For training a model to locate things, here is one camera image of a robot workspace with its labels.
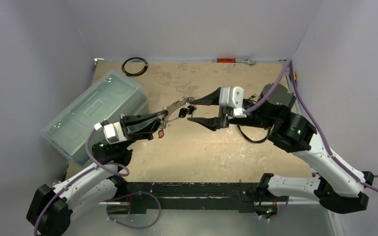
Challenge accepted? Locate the long black usb cable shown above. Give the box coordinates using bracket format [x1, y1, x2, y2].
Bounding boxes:
[236, 93, 271, 144]

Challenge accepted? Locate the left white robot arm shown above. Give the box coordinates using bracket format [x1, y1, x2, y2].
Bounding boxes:
[26, 109, 169, 236]

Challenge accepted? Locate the small coiled black cable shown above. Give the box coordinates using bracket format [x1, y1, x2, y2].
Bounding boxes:
[121, 57, 149, 77]

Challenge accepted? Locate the red key tag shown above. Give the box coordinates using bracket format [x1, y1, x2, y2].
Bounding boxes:
[158, 129, 164, 139]

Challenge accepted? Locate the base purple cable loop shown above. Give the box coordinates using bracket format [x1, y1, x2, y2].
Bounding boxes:
[105, 191, 162, 230]

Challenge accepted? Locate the red handled adjustable wrench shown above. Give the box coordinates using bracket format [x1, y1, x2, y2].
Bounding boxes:
[212, 58, 256, 65]

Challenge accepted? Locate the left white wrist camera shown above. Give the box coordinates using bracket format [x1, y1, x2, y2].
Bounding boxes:
[94, 120, 127, 145]

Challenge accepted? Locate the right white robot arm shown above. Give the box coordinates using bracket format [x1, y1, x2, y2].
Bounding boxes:
[191, 84, 374, 214]

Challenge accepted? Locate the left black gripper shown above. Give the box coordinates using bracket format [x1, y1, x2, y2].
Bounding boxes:
[116, 111, 167, 151]

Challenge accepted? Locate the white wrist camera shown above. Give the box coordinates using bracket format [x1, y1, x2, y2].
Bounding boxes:
[94, 120, 127, 145]
[219, 86, 247, 118]

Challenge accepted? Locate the clear plastic storage box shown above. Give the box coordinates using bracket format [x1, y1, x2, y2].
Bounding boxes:
[41, 69, 149, 168]

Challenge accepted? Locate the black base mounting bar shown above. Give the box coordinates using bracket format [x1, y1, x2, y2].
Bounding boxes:
[109, 177, 287, 214]

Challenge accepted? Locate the black key fob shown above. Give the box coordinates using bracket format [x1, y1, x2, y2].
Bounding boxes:
[178, 105, 196, 118]

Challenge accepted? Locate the aluminium frame rail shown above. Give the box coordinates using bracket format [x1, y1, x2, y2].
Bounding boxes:
[282, 59, 343, 236]

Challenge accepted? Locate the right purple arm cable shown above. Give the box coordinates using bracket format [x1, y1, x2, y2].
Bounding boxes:
[243, 59, 378, 198]

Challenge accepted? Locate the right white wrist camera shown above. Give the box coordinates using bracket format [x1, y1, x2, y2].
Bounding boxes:
[219, 86, 247, 118]

